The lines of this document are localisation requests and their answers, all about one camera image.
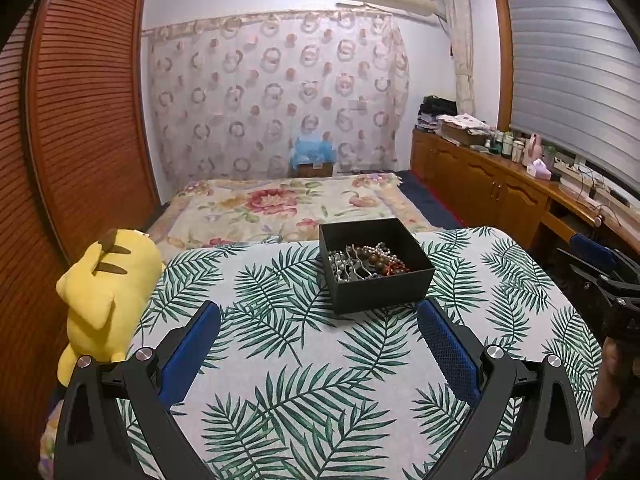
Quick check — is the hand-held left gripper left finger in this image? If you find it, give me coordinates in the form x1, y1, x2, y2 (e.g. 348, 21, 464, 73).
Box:
54, 301, 222, 480

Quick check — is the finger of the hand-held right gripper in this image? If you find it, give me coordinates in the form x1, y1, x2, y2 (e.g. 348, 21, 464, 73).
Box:
569, 233, 619, 272
556, 248, 617, 299

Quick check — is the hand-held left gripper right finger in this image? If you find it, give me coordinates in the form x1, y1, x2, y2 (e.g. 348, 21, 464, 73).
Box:
417, 297, 587, 480

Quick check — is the black cardboard box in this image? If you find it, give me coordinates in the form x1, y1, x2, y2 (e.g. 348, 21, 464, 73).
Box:
318, 217, 435, 316

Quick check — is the brown wooden bead bracelet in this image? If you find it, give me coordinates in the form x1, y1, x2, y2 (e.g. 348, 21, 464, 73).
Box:
367, 251, 402, 274

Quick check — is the silver wavy hair fork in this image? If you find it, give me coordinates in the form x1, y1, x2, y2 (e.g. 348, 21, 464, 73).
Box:
335, 244, 372, 282

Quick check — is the white pearl necklace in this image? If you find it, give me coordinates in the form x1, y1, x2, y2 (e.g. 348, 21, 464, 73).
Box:
327, 241, 394, 282

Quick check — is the person's right hand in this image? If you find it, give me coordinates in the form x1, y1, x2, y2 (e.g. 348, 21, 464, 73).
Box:
594, 335, 623, 418

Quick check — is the pink tissue box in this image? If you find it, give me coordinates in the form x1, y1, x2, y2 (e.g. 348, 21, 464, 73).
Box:
525, 158, 553, 181

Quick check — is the yellow plush toy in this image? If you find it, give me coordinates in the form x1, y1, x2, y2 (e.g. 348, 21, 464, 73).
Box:
56, 228, 166, 386

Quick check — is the pink rabbit bottle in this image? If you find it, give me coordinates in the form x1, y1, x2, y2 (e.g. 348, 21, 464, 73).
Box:
524, 132, 544, 166

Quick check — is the green leaf print cloth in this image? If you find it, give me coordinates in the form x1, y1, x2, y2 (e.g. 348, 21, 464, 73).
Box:
117, 226, 603, 480

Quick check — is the wooden cabinet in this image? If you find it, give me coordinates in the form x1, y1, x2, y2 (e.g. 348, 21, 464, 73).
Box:
411, 127, 640, 261

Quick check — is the group of small bottles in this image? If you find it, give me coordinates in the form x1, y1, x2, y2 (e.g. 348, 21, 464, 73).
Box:
492, 130, 526, 162

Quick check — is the floral blanket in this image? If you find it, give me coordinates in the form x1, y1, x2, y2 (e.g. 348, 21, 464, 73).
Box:
147, 172, 431, 261

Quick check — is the grey window blind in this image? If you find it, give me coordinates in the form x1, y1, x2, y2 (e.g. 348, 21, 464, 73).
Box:
507, 0, 640, 186

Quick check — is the box with floral cloth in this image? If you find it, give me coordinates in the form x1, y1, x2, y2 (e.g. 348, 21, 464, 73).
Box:
437, 112, 493, 147

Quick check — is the pile of dark clothes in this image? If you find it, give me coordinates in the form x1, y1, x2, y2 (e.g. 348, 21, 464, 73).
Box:
417, 95, 458, 131

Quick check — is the blue plastic bag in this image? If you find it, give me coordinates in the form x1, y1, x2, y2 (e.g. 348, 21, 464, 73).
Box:
291, 133, 336, 166

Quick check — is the beige lace curtain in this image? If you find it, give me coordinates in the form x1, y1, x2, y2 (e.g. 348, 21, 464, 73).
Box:
440, 0, 476, 116

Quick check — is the brown slatted wardrobe door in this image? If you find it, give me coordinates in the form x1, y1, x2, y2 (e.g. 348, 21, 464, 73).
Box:
0, 0, 161, 461

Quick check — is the circle pattern curtain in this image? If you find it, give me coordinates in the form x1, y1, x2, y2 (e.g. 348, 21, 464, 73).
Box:
142, 7, 411, 196

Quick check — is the white power strip with cables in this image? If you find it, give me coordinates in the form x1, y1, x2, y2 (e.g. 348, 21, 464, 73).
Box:
555, 160, 632, 212

